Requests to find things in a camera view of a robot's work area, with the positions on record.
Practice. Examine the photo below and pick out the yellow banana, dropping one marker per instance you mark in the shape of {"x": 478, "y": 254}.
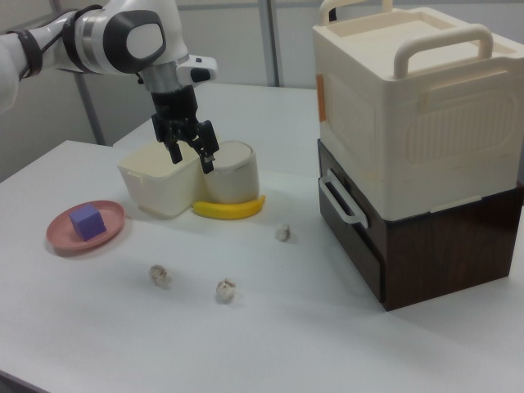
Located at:
{"x": 229, "y": 209}

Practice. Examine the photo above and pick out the dark wooden drawer cabinet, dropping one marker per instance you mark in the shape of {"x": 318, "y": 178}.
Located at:
{"x": 434, "y": 254}

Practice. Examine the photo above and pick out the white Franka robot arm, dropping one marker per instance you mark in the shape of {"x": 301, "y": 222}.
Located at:
{"x": 102, "y": 37}

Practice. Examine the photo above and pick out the pink plate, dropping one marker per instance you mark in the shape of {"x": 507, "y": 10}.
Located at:
{"x": 65, "y": 239}

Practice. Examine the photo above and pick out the cream plastic microwave box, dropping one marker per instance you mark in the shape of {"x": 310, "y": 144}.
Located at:
{"x": 417, "y": 114}

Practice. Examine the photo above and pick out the purple cube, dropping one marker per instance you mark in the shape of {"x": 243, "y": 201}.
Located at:
{"x": 87, "y": 222}

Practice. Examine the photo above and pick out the cream round cup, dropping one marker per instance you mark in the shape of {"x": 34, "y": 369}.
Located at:
{"x": 233, "y": 176}

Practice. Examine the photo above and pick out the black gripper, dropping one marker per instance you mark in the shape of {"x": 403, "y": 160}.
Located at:
{"x": 174, "y": 108}

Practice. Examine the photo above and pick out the cream rectangular plastic bin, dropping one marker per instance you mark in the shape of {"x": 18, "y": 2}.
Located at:
{"x": 155, "y": 184}

